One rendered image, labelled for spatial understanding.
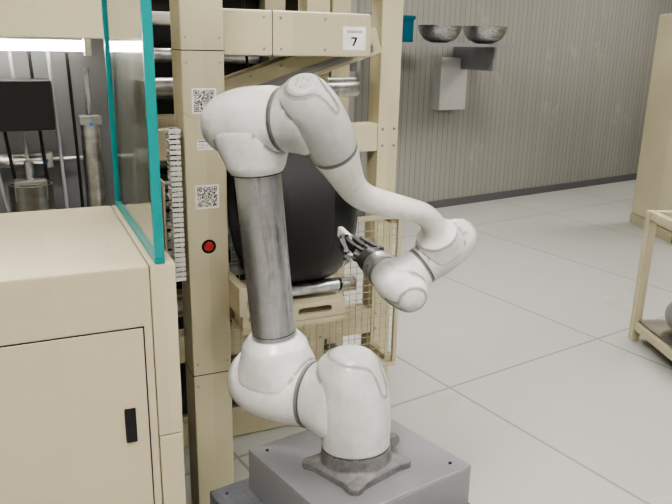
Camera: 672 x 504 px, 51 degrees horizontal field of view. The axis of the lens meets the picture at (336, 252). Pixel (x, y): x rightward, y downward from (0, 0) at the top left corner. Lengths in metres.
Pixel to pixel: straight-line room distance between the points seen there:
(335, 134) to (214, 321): 1.11
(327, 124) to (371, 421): 0.62
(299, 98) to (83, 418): 0.74
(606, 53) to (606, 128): 0.93
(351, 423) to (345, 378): 0.10
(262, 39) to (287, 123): 1.14
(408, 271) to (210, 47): 0.91
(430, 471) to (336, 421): 0.25
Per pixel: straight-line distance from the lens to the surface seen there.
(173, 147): 2.18
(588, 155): 9.45
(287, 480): 1.62
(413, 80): 7.24
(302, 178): 2.11
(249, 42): 2.48
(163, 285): 1.41
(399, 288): 1.72
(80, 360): 1.44
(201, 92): 2.17
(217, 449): 2.56
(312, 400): 1.55
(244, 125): 1.43
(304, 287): 2.32
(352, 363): 1.50
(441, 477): 1.62
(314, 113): 1.35
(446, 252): 1.76
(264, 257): 1.51
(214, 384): 2.44
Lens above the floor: 1.69
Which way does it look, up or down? 17 degrees down
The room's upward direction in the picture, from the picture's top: 1 degrees clockwise
